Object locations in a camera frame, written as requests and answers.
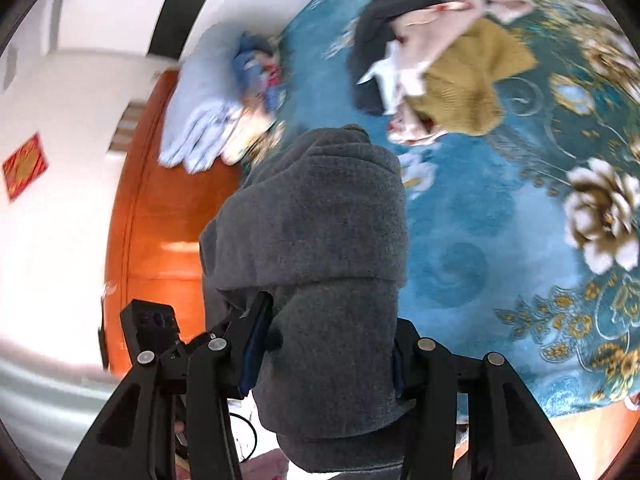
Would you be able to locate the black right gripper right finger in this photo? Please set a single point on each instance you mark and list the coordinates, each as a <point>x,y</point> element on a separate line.
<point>421,365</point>

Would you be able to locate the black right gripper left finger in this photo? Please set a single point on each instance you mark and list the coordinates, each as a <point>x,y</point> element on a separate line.
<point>227,359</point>

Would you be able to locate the grey fleece sweatshirt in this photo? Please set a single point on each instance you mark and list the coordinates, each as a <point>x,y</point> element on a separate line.
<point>321,228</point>

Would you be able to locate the blue patterned clothes pile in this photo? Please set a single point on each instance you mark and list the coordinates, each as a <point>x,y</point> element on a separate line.
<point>257,70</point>

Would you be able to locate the teal floral bedspread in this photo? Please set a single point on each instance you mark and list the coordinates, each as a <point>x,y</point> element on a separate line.
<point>491,266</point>

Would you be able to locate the mustard yellow knit sweater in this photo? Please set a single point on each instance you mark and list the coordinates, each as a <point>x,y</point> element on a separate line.
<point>460,95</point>

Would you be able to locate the pink beige garment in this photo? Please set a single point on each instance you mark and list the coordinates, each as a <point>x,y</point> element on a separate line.
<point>421,37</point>

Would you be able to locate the dark navy garment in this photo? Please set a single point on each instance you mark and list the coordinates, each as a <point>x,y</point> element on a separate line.
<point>372,33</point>

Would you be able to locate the orange wooden bed frame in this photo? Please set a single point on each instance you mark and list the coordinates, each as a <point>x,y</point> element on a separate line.
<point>158,215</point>

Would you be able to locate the red paper wall decoration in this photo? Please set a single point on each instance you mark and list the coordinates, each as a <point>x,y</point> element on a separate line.
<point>24,166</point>

